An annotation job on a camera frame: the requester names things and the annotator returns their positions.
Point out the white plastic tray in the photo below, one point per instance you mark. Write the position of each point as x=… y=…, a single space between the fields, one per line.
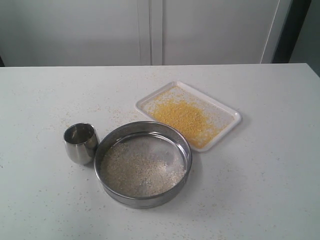
x=237 y=116

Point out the yellow millet grains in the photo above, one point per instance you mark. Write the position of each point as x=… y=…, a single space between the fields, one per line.
x=141 y=169

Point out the stainless steel cup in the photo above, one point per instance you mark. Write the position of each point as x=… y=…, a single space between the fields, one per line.
x=81 y=143

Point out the white cabinet doors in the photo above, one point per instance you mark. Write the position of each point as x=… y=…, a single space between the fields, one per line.
x=140 y=32

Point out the sifted yellow millet pile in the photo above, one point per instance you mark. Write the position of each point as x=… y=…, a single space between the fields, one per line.
x=196 y=119

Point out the round stainless steel sieve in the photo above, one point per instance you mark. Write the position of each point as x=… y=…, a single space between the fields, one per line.
x=148 y=131

